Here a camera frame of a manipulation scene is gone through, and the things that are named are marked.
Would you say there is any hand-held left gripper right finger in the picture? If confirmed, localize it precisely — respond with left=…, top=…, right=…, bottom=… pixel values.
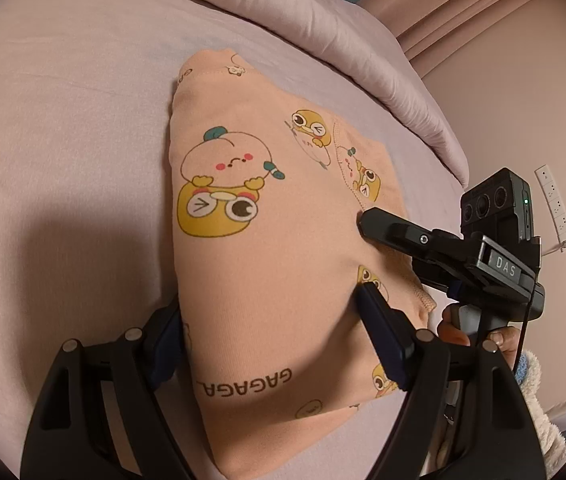
left=353, top=282, right=549, bottom=480

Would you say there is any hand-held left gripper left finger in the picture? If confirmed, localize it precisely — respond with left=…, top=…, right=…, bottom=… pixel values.
left=19, top=297, right=186, bottom=480

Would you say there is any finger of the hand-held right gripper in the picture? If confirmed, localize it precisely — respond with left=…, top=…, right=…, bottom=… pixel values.
left=357, top=206, right=484, bottom=266
left=410, top=257, right=469, bottom=298

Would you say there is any peach cartoon print garment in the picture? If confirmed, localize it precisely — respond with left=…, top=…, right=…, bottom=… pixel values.
left=165, top=49, right=438, bottom=476

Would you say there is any person's right forearm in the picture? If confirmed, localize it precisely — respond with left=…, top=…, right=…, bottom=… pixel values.
left=510, top=350, right=566, bottom=471

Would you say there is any person's right hand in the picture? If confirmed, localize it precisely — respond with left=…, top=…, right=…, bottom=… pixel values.
left=436, top=304, right=523, bottom=376

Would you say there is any white power strip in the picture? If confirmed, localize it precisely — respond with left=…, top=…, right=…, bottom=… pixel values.
left=534, top=162, right=566, bottom=250

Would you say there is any pink duvet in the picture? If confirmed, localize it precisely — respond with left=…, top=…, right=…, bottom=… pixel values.
left=0, top=0, right=470, bottom=191

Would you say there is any pink curtain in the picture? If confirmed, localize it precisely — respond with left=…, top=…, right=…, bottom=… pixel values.
left=358, top=0, right=566, bottom=68

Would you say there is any pink bed sheet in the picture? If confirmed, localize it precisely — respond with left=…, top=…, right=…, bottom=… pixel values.
left=0, top=0, right=469, bottom=480

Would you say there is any black cable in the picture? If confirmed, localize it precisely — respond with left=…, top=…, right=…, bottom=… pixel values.
left=520, top=240, right=544, bottom=346

